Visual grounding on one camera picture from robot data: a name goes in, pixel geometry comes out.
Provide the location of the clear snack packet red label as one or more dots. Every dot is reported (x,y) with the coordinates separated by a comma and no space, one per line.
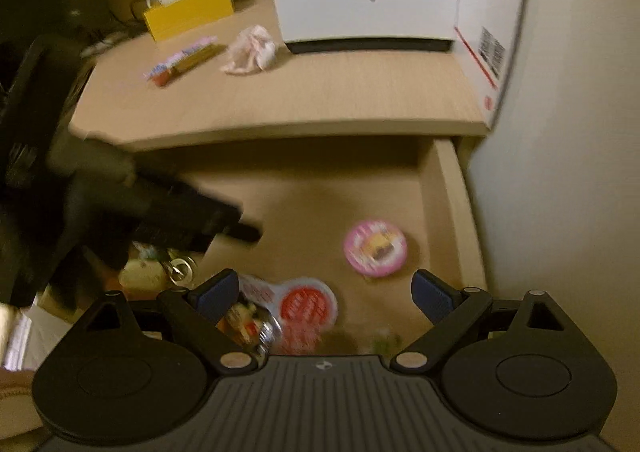
(247,319)

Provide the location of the pink purple snack packet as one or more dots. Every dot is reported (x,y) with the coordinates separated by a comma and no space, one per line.
(177,59)

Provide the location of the crumpled white tissue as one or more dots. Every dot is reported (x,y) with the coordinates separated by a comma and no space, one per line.
(250,49)

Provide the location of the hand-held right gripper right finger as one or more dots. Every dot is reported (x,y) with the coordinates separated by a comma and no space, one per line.
(430,299)

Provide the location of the yellow open box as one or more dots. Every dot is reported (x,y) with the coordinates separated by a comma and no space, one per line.
(190,14)

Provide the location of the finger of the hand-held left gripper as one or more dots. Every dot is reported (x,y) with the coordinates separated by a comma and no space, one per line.
(245,231)

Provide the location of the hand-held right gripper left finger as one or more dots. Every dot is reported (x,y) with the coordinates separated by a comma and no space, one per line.
(220,293)

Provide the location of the wooden drawer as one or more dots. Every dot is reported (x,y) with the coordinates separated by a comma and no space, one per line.
(310,192)

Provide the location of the pink round snack cup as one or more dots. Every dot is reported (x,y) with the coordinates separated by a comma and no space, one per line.
(375,247)

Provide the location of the white cup with red lid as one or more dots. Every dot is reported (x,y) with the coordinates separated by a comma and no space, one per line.
(305,304)

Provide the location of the pale cloth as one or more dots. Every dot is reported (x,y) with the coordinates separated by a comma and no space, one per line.
(17,382)

